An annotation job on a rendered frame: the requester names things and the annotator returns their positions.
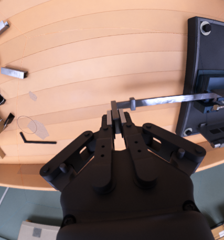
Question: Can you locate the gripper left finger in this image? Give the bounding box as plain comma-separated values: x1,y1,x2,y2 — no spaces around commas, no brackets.
39,110,117,194

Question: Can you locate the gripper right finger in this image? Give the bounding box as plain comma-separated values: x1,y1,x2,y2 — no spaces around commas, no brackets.
119,108,207,189

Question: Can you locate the steel stapler slide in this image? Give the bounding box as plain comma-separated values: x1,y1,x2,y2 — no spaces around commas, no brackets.
110,93,224,135

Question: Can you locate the black hex key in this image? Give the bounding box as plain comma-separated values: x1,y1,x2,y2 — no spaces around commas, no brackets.
19,132,57,145

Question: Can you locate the beige box grey label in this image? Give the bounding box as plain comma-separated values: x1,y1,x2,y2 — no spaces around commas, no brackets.
17,220,61,240

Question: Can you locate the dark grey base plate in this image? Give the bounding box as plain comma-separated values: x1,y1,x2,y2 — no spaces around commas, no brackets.
175,16,224,145

